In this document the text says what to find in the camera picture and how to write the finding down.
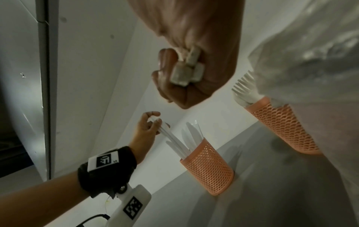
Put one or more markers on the person's right hand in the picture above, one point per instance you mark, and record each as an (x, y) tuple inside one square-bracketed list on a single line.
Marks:
[(207, 33)]

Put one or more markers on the person's left hand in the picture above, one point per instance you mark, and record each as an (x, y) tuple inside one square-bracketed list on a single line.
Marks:
[(143, 137)]

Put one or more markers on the white plastic fork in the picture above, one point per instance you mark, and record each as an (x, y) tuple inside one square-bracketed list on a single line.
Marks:
[(193, 55)]

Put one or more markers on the white plastic knife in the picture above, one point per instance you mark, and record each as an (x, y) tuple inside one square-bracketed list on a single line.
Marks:
[(174, 140)]

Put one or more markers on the bunch of white plastic knives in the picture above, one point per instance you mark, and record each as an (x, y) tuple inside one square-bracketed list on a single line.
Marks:
[(192, 135)]

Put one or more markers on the white plastic spoon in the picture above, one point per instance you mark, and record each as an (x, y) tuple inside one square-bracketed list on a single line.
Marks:
[(179, 76)]

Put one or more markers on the bunch of white plastic forks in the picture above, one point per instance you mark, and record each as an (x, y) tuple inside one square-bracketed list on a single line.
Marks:
[(246, 88)]

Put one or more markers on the orange mesh cup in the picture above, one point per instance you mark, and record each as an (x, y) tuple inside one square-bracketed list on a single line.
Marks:
[(210, 170), (286, 128)]

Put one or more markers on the clear plastic bag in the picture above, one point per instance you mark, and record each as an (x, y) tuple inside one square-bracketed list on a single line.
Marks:
[(308, 55)]

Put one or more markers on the person's left forearm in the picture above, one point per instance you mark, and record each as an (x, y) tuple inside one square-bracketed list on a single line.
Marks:
[(39, 199)]

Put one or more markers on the black marker wristband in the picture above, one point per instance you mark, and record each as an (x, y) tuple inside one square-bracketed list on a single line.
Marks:
[(103, 179)]

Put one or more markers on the grey metal strip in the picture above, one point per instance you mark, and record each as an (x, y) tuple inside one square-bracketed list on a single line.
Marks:
[(43, 88)]

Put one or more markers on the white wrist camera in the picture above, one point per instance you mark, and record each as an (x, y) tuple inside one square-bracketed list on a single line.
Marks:
[(134, 199)]

